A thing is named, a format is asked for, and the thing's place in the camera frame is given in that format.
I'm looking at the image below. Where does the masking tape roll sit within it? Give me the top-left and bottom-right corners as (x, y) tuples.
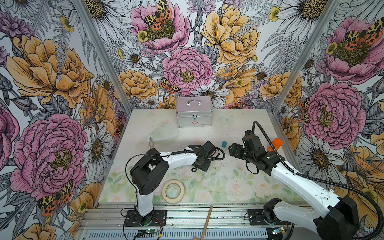
(162, 180), (185, 204)

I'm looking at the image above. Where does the silver first aid case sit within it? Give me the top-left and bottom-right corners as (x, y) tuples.
(176, 96), (214, 128)

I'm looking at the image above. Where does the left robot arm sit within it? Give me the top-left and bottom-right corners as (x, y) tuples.
(125, 141), (225, 227)

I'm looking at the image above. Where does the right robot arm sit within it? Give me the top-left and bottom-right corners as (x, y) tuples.
(229, 131), (360, 240)

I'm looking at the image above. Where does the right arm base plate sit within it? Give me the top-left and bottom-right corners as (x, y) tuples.
(246, 209), (291, 226)

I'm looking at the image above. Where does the orange plastic cup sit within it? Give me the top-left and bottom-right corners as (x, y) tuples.
(268, 138), (283, 152)

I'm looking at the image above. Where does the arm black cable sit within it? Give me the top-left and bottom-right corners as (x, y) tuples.
(251, 120), (384, 240)
(124, 144), (226, 217)

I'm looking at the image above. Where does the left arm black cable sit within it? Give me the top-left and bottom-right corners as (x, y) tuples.
(124, 144), (226, 217)

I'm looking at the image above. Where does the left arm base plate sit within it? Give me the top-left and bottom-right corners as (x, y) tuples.
(124, 210), (168, 227)

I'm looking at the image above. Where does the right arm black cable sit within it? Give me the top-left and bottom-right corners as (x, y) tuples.
(251, 120), (384, 240)

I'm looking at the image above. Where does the wooden stick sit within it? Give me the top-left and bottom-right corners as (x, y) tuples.
(193, 206), (213, 240)

